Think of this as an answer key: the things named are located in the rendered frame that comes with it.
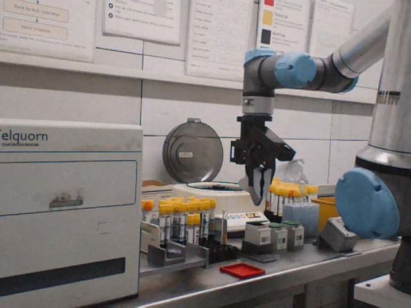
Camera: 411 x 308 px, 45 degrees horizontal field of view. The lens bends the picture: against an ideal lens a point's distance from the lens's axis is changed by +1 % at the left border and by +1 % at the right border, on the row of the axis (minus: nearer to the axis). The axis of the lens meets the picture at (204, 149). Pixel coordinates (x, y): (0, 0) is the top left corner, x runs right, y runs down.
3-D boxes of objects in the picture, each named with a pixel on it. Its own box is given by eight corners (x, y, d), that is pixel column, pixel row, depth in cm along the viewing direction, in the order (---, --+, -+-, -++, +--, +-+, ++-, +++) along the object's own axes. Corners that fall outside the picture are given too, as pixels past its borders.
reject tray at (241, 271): (242, 279, 99) (242, 275, 99) (219, 271, 105) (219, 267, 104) (265, 274, 104) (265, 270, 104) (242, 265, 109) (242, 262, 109)
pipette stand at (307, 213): (295, 245, 130) (297, 207, 130) (277, 239, 136) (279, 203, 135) (322, 241, 136) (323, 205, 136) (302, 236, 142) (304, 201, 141)
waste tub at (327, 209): (345, 242, 137) (347, 206, 136) (307, 231, 148) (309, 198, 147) (374, 237, 145) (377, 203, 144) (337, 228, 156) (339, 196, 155)
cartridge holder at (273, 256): (262, 263, 112) (263, 247, 112) (235, 253, 119) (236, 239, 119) (279, 259, 115) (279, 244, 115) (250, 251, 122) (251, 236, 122)
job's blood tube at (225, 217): (223, 253, 117) (225, 211, 116) (219, 252, 118) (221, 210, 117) (227, 253, 118) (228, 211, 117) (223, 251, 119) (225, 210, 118)
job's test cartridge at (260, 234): (258, 254, 114) (259, 226, 114) (243, 249, 118) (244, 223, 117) (270, 251, 117) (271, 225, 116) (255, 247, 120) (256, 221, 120)
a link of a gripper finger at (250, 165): (257, 185, 117) (259, 148, 117) (262, 185, 116) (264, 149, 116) (243, 185, 114) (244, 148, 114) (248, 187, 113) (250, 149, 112)
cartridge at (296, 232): (293, 251, 124) (294, 224, 123) (279, 247, 127) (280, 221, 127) (303, 249, 126) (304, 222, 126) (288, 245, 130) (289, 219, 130)
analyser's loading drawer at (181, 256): (117, 287, 85) (119, 257, 85) (99, 277, 90) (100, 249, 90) (208, 269, 99) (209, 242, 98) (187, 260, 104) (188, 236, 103)
